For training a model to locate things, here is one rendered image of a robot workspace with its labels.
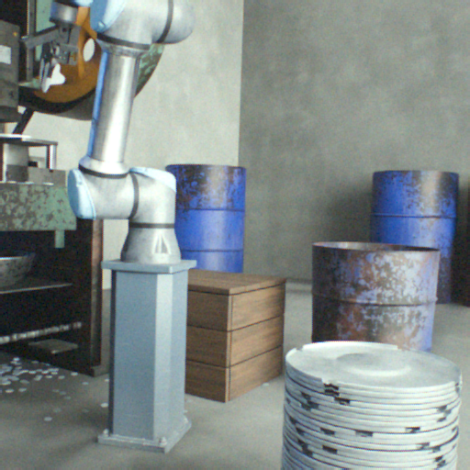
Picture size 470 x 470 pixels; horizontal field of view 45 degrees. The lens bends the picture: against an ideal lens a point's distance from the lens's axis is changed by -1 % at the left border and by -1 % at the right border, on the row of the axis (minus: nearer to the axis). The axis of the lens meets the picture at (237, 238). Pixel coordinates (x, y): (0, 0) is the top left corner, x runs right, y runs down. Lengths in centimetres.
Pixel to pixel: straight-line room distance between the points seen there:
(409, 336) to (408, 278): 18
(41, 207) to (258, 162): 348
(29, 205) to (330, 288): 97
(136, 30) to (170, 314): 65
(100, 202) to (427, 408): 82
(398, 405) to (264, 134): 442
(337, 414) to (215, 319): 90
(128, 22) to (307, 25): 400
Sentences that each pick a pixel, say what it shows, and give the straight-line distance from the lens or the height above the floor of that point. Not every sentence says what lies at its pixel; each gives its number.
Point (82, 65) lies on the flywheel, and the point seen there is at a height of 111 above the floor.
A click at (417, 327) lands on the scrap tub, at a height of 25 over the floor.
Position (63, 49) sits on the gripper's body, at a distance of 178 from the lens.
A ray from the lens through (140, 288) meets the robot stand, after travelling 138.
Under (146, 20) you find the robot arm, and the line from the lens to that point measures 128.
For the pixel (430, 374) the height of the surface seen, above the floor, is 33.
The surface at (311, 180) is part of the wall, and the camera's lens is 491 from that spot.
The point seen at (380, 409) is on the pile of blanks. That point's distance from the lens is 90.
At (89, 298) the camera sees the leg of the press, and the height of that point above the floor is 27.
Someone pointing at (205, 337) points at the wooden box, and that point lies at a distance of 177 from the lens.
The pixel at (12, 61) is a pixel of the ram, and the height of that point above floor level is 105.
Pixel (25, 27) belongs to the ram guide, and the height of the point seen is 117.
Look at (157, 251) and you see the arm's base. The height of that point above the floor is 48.
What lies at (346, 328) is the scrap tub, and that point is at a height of 23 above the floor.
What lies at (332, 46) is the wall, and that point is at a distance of 504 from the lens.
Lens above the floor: 59
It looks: 3 degrees down
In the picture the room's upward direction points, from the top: 2 degrees clockwise
